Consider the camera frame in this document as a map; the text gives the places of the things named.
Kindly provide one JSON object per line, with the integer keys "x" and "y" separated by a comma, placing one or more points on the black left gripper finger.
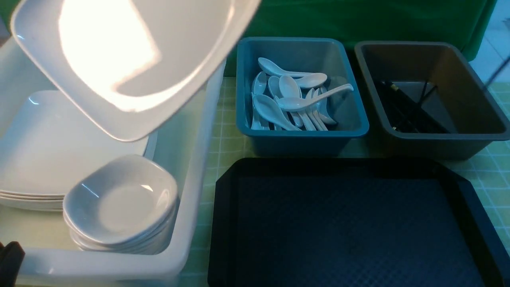
{"x": 11, "y": 258}

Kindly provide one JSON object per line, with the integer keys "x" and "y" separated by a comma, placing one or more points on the white shallow sauce dish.
{"x": 129, "y": 175}

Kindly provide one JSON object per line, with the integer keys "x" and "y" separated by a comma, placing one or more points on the large white square plate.
{"x": 133, "y": 108}

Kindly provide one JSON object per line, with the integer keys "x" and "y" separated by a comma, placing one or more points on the white ceramic soup spoon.
{"x": 294, "y": 104}

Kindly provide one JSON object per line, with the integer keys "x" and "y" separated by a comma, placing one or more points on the stack of white square plates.
{"x": 50, "y": 147}

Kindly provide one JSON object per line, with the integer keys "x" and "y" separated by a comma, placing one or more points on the stack of white bowls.
{"x": 159, "y": 243}

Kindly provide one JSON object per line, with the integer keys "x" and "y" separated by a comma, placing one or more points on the large white plastic tub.
{"x": 51, "y": 258}

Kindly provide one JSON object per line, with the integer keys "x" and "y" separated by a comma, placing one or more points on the black plastic serving tray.
{"x": 332, "y": 222}

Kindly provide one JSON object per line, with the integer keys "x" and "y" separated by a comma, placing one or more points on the white spoon front left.
{"x": 270, "y": 111}

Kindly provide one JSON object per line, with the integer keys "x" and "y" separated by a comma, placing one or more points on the white spoon far left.
{"x": 259, "y": 84}

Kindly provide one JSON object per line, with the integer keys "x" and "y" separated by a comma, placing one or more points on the white spoon top of bin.
{"x": 273, "y": 69}

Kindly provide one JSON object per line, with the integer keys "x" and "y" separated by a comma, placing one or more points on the white spoon centre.
{"x": 289, "y": 89}

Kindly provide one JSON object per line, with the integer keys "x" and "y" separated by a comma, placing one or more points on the teal plastic spoon bin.
{"x": 328, "y": 125}

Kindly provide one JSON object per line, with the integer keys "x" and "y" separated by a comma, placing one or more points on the white spoon upper right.
{"x": 311, "y": 80}

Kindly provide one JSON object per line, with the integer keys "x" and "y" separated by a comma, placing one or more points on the bundle of black chopsticks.
{"x": 404, "y": 114}

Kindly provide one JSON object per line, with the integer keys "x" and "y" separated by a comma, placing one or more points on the grey-brown plastic chopstick bin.
{"x": 461, "y": 103}

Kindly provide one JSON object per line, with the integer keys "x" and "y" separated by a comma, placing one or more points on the green backdrop cloth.
{"x": 358, "y": 20}

